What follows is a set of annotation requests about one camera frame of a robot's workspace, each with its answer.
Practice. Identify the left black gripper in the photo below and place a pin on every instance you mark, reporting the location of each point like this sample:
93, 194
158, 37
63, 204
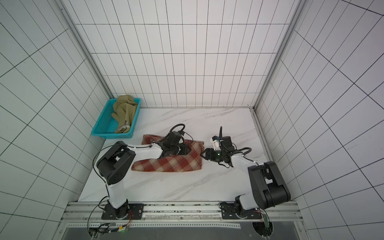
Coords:
184, 150

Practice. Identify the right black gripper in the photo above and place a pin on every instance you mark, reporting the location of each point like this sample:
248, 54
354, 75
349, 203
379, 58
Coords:
208, 154

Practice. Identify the red plaid skirt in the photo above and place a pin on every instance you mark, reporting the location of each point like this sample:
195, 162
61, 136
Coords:
191, 162

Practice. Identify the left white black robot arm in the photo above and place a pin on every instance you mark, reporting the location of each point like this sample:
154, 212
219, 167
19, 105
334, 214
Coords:
113, 166

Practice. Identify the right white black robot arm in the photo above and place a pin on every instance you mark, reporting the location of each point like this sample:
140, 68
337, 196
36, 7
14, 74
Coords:
268, 187

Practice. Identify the olive green skirt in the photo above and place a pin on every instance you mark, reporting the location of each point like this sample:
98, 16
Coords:
125, 109

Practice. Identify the teal plastic basket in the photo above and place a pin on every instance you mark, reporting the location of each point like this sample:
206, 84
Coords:
106, 125

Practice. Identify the right electronics wiring board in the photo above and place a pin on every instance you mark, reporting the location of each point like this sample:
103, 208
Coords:
264, 228

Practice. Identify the electronics wiring board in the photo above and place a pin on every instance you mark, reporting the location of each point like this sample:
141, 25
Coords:
264, 228
106, 228

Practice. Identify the left electronics wiring board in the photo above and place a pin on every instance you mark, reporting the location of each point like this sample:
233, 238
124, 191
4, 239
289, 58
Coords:
106, 228

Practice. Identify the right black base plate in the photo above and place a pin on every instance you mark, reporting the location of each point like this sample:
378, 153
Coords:
234, 211

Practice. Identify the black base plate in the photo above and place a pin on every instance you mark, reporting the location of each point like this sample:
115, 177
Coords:
234, 211
135, 210

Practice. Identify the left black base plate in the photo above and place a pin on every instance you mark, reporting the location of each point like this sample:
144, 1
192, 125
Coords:
135, 210

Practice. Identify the aluminium mounting rail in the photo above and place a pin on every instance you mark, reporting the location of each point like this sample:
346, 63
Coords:
175, 212

